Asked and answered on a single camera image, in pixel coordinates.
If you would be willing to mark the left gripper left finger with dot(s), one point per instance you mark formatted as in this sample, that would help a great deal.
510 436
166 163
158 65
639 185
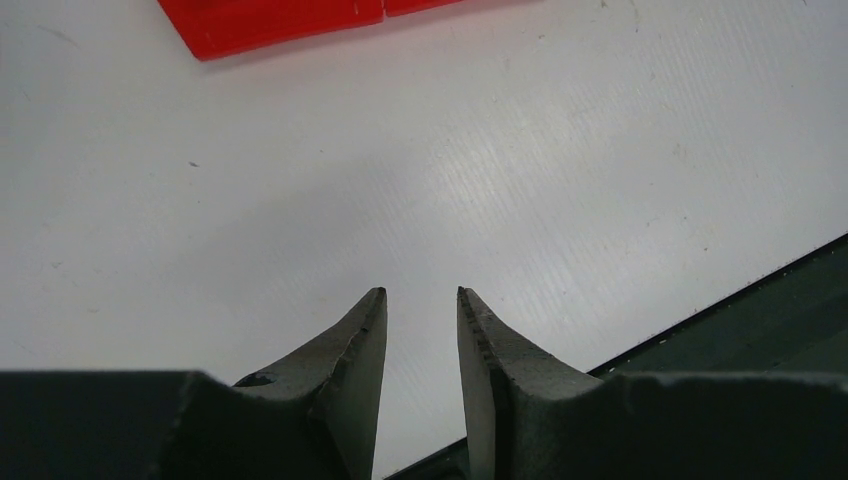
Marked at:
334 384

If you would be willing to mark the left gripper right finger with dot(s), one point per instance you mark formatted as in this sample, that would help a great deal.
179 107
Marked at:
516 396

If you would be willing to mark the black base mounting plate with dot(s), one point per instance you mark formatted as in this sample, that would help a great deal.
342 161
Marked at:
754 387

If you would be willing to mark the red two-compartment bin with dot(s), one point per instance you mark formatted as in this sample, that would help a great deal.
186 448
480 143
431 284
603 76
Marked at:
213 29

